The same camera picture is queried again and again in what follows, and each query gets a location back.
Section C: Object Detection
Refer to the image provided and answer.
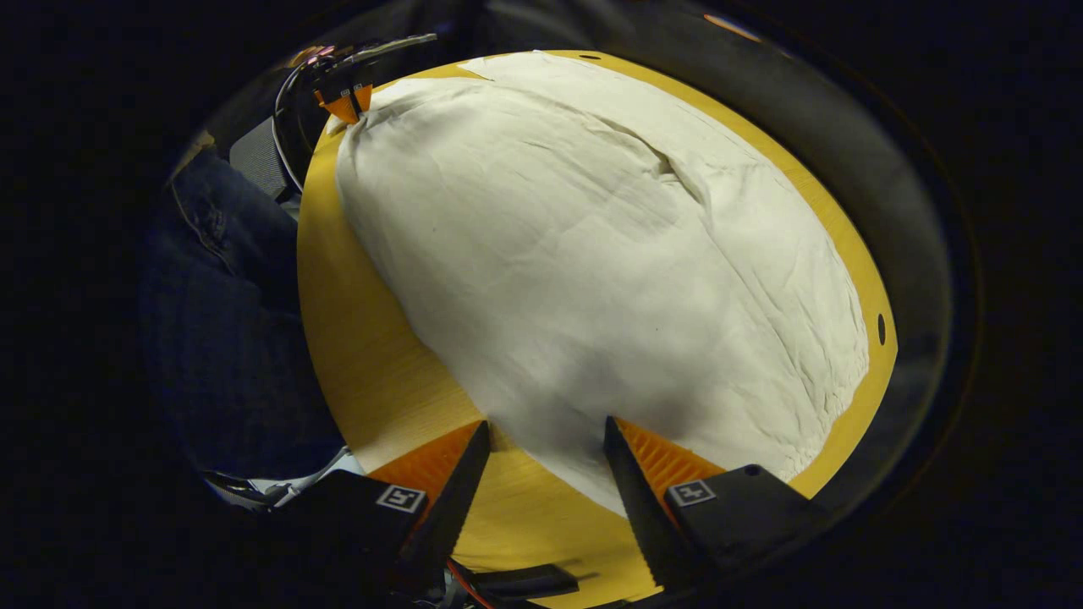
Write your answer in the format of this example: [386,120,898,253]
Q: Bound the person's blue trousers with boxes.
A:
[140,148,348,483]

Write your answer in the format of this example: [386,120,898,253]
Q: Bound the white shoe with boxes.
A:
[203,446,366,513]

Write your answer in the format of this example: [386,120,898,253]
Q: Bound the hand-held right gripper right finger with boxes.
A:
[602,415,838,593]

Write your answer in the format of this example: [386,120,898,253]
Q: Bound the grey ribbed panel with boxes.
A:
[228,117,294,202]

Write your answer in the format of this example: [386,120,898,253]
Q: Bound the white cable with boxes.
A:
[271,63,307,194]

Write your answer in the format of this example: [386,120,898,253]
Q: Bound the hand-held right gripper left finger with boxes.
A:
[275,420,493,603]

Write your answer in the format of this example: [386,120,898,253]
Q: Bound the white jeans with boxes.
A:
[334,51,871,518]

